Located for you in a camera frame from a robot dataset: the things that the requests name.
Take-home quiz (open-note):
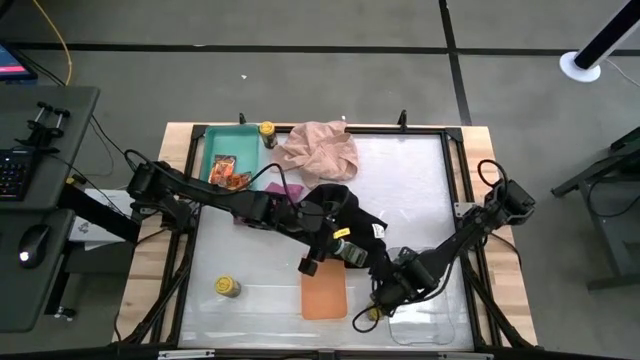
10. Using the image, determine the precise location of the teal plastic bin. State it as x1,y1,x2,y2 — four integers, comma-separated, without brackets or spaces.
199,123,261,190

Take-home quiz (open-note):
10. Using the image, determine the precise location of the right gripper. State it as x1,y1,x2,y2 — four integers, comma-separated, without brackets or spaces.
371,269,437,319

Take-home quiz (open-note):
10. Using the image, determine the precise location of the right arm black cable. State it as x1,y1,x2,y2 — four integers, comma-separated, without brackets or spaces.
477,158,510,194

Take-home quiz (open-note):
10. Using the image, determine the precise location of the dark label glass spice jar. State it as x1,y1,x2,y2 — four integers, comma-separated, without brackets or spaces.
332,238,370,269

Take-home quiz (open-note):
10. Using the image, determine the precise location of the black side table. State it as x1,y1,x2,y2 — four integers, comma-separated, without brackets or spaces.
549,124,640,291

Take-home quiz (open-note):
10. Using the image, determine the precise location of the magenta cloth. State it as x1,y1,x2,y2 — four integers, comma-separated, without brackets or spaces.
263,181,305,202

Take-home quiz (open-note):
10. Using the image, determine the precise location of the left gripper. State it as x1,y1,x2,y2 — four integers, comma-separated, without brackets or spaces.
298,207,352,266

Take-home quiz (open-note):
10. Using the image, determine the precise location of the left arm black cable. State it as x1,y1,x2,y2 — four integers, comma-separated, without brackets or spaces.
124,148,301,206

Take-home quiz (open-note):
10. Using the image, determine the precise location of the orange flat board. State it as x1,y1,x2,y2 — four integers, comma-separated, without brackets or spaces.
300,257,349,321

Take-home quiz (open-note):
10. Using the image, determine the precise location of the clear plastic bin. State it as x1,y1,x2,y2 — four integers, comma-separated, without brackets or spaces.
387,246,457,347

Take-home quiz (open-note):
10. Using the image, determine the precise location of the black aluminium rig frame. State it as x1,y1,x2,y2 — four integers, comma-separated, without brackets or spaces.
113,110,540,360

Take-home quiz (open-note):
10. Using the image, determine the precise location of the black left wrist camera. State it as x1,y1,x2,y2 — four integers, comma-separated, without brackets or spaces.
298,254,322,278

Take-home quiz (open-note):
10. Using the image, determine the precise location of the black clamp holder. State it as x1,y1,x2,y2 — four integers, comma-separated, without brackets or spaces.
14,101,71,154

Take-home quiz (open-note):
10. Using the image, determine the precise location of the computer monitor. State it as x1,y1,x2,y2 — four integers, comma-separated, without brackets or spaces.
0,42,39,84

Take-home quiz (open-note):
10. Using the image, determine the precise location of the yellow cable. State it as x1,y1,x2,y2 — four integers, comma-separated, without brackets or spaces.
32,0,74,86

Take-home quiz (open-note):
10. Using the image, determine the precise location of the pink cloth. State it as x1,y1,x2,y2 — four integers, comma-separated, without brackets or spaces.
272,120,360,189

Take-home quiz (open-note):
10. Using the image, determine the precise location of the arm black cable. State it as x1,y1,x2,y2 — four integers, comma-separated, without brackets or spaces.
477,158,510,194
124,148,301,206

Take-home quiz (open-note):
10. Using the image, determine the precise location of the black computer mouse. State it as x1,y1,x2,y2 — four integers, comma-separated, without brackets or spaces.
18,224,51,270

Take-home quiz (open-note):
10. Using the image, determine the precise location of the black cloth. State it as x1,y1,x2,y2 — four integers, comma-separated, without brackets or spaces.
299,183,389,271

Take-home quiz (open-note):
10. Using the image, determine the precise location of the white paper sheet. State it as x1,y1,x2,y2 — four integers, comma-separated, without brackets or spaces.
67,187,134,251

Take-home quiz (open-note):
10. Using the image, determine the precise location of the orange spice packet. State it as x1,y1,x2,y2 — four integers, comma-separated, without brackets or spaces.
224,171,253,191
208,153,237,185

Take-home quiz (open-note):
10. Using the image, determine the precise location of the grey desk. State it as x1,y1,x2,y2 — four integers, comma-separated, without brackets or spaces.
0,84,101,334

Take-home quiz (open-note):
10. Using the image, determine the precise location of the black keyboard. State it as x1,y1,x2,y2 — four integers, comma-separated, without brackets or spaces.
0,147,36,202

